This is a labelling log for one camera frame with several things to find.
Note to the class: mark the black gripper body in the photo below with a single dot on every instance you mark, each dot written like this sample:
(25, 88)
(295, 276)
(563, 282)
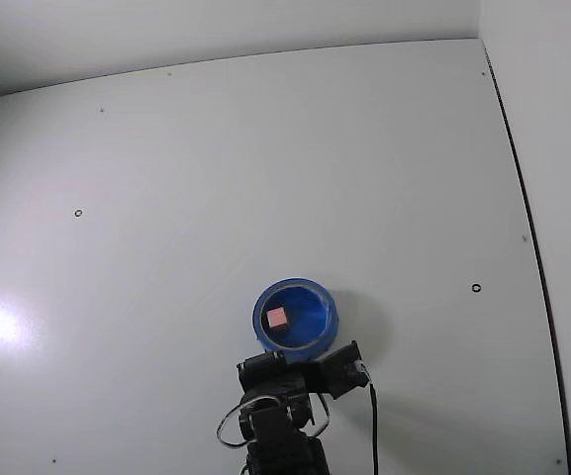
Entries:
(264, 366)

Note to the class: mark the orange cube block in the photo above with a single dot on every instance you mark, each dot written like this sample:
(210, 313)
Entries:
(277, 318)

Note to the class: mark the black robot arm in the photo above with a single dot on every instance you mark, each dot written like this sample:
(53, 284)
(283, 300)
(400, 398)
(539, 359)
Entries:
(275, 445)

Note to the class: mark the blue tape roll bin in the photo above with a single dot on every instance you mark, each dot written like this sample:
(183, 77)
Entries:
(310, 321)

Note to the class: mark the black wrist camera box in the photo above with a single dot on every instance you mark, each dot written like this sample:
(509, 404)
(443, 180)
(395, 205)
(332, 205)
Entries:
(344, 368)

